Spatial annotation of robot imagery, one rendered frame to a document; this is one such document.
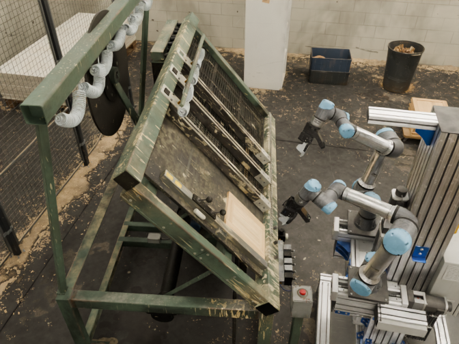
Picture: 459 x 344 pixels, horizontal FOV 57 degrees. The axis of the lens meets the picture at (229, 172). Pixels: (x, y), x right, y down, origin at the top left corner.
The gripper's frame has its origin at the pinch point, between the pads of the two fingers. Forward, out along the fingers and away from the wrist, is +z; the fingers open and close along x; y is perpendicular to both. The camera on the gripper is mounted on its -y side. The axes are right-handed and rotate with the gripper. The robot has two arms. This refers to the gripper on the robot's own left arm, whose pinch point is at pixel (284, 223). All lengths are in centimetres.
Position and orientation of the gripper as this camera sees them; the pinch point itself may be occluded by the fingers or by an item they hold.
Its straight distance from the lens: 242.2
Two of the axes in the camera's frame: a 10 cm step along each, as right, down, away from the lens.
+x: -2.4, 6.2, -7.5
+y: -8.8, -4.6, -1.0
